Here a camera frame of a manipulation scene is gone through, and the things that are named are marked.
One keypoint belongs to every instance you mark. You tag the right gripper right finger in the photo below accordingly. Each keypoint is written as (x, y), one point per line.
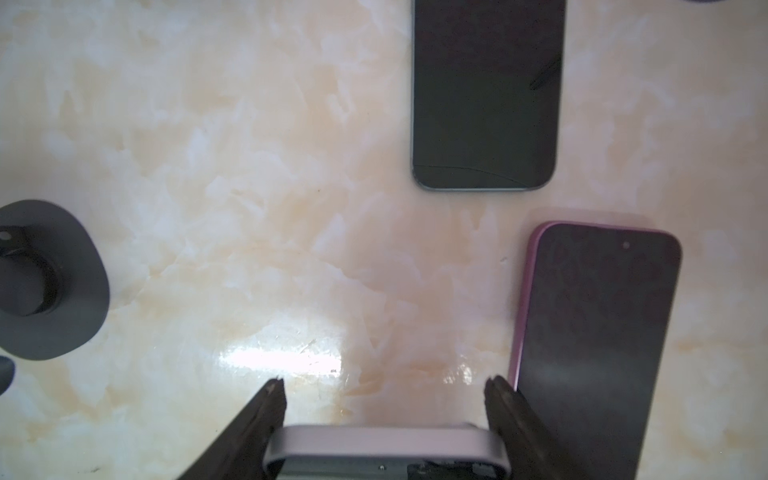
(533, 452)

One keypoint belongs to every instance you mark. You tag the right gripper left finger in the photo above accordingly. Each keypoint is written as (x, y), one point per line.
(239, 451)

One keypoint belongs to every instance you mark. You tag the black phone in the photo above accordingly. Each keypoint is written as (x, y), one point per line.
(365, 452)
(486, 90)
(592, 320)

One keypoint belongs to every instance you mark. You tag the black round phone stand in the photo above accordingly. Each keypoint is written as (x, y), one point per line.
(55, 292)

